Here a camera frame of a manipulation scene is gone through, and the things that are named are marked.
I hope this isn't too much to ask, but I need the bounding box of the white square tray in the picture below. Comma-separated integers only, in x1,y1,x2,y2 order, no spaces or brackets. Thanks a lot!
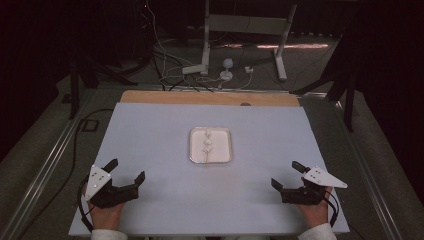
188,126,234,165

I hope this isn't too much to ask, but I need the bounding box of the person's right hand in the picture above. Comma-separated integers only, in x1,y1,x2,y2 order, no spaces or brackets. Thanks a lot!
295,177,334,230

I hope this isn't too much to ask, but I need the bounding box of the black angled floor stand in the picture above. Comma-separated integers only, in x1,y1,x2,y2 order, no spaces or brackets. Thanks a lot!
289,33,356,133

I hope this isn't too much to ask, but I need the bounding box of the thin white adapter cable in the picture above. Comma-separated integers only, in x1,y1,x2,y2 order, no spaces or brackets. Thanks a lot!
195,71,253,91

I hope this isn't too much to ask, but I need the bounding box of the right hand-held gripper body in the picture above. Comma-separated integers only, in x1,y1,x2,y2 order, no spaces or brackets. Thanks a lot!
280,165,349,206

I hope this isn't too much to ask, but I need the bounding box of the black square floor frame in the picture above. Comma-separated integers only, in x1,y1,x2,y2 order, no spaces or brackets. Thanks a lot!
80,119,100,133

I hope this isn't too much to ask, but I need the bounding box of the long black floor cable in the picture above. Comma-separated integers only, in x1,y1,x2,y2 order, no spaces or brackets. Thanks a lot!
15,108,115,240

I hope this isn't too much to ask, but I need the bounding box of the aluminium floor rail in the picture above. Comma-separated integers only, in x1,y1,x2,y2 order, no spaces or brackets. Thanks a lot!
0,87,98,240
334,99,405,240

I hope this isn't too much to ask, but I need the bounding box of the white round desk lamp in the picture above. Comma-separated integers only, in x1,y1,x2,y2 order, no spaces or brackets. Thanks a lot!
219,58,235,82

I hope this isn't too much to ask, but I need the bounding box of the white metal stand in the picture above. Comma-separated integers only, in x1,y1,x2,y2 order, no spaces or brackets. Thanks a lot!
200,0,298,82

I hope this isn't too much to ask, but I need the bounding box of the black cable bundle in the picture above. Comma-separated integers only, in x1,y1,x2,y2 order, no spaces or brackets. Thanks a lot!
150,49,215,93

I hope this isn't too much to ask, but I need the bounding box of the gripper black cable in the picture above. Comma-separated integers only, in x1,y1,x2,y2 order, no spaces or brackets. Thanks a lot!
321,189,340,228
77,178,95,233

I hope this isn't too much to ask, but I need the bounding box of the person's left hand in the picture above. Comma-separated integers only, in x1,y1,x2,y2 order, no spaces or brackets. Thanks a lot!
82,182,126,231

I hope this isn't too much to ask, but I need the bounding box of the black tripod stand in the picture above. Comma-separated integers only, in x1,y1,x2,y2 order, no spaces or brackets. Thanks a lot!
67,54,139,120

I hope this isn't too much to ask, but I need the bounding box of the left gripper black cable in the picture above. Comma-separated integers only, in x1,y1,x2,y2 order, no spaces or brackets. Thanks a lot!
77,178,95,233

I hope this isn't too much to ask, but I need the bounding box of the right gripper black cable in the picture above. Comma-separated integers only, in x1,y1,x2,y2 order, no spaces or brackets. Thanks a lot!
321,189,340,228

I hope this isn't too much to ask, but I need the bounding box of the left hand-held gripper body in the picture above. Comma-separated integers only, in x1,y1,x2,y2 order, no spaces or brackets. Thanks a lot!
83,164,140,210

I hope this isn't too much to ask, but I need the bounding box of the pale blue table mat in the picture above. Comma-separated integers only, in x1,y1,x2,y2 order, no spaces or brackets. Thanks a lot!
68,102,350,237

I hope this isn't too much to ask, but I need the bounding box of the long white cable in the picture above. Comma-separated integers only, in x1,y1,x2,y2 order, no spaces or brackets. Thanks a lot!
145,0,201,69

